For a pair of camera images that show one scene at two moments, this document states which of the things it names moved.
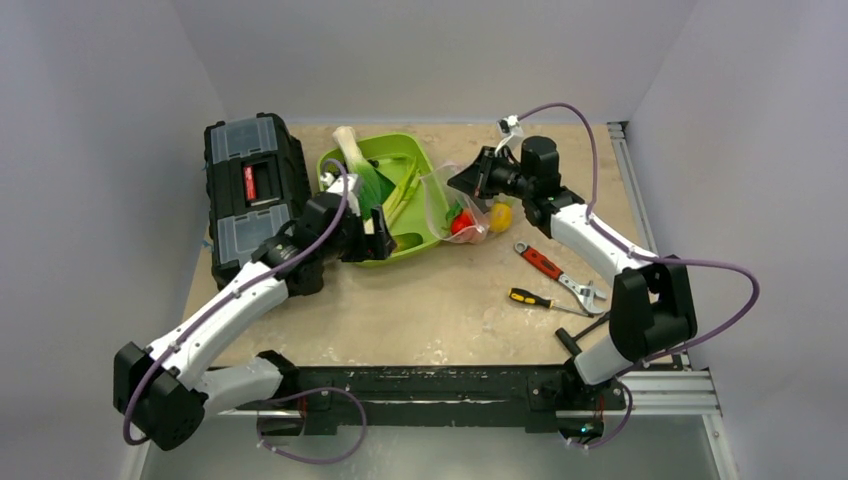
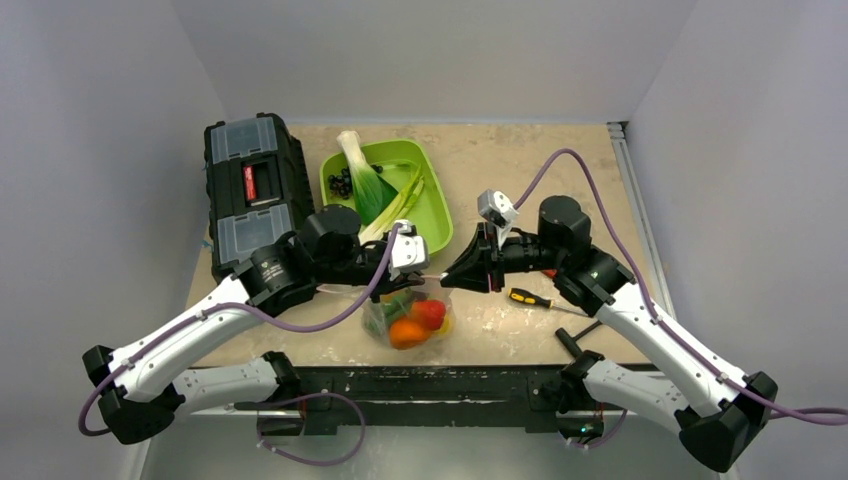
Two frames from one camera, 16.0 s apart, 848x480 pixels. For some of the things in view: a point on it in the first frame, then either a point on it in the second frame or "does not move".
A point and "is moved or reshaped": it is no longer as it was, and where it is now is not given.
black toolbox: x=257 y=184 does not move
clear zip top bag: x=461 y=217 -> x=407 y=319
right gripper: x=489 y=176 -> x=489 y=258
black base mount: x=539 y=396 does not move
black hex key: x=571 y=342 does not move
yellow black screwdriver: x=524 y=296 does not move
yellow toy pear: x=501 y=216 is moved or reshaped
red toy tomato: x=463 y=220 -> x=430 y=312
